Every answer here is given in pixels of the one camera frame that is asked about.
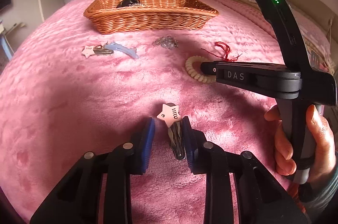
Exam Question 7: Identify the pink star hair clip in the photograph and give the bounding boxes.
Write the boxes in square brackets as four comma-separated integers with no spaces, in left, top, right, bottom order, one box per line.
[157,103,185,160]

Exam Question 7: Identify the cream spiral hair tie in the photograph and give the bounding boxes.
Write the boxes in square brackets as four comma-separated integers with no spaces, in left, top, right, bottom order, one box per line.
[184,55,217,84]

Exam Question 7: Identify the black smart watch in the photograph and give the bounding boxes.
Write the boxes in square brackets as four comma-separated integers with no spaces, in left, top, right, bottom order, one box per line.
[116,0,140,8]

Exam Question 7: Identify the grey striped sleeve forearm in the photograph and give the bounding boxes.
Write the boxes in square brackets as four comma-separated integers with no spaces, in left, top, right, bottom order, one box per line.
[300,163,337,223]

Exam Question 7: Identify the crystal silver jewelry cluster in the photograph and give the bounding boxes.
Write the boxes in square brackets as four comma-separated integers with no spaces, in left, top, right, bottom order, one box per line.
[152,36,178,50]

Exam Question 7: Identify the person's right hand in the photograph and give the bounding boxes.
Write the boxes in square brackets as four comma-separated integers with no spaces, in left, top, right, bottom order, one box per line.
[263,104,338,183]

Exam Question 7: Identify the pink patterned pillow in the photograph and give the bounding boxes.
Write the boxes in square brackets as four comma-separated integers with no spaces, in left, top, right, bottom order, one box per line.
[293,11,335,75]

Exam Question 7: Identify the pink plush bedspread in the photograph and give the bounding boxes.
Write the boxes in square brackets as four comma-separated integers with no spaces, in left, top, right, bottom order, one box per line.
[1,0,282,223]

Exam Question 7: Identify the light blue hair clip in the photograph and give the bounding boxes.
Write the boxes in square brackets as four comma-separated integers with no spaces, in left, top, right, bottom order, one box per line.
[104,42,139,59]

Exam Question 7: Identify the woven wicker basket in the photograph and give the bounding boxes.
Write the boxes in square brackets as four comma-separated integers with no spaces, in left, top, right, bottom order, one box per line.
[84,0,219,35]

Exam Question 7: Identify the white desk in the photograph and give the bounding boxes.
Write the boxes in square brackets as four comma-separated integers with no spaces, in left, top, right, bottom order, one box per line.
[0,22,14,60]

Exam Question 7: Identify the red string bracelet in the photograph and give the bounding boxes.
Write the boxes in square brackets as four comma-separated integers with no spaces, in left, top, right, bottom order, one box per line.
[201,41,243,62]

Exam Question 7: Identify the small wooden wall shelf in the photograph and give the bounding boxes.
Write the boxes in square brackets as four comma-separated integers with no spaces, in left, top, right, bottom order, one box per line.
[5,22,26,35]

